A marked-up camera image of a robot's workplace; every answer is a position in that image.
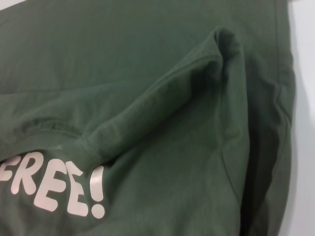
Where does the dark green shirt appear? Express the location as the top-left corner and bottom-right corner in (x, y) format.
(0, 0), (300, 236)

